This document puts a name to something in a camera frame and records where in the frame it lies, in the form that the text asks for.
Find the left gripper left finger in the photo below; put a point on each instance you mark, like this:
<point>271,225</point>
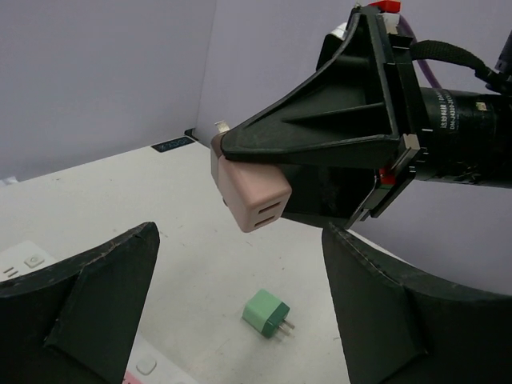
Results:
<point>19,367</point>

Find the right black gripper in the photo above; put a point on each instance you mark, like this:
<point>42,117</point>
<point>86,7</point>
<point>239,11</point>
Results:
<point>365,106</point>

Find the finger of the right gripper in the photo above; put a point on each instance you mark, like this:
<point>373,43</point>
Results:
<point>322,195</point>

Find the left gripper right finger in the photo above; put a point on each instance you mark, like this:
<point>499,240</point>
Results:
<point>399,324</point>

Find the pink plug adapter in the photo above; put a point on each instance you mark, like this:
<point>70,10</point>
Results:
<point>256,194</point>

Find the white pastel power strip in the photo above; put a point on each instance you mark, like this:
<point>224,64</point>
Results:
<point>84,323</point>

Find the green plug adapter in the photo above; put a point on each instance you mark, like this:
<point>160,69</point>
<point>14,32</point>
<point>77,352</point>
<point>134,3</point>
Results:
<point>267,314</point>

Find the right blue corner label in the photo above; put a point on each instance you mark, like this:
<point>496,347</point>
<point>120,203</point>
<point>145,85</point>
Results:
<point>173,144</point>

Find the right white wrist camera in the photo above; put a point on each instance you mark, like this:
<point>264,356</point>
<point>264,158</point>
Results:
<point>389,11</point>

